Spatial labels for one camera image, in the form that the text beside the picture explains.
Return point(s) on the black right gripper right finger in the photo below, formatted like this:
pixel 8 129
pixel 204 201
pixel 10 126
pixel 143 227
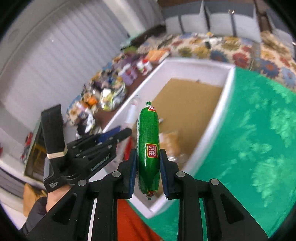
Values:
pixel 226 218

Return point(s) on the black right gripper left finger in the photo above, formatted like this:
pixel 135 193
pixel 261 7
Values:
pixel 89 212

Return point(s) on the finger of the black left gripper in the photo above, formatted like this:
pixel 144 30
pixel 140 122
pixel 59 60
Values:
pixel 102 137
pixel 122 135

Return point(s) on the green sausage stick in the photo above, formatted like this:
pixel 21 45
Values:
pixel 148 163

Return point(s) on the red snack packet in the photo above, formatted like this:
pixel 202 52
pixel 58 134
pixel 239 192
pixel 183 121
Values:
pixel 129 146

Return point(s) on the bread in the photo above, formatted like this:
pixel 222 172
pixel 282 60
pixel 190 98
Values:
pixel 170 142

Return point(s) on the pile of assorted snacks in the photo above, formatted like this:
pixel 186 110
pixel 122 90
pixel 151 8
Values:
pixel 107 89

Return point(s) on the person's left hand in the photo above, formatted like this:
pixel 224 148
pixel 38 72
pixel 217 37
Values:
pixel 55 196

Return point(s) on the orange red cloth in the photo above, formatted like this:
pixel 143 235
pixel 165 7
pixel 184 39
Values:
pixel 130 226

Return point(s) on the green patterned tablecloth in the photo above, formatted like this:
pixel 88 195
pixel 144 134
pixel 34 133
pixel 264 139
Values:
pixel 254 152

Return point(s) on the white cardboard storage box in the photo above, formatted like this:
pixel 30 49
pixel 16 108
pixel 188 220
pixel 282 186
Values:
pixel 191 97

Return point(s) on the grey cushion left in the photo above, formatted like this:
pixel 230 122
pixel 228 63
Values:
pixel 185 18

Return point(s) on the grey cushion right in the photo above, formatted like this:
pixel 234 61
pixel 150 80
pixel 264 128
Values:
pixel 281 31

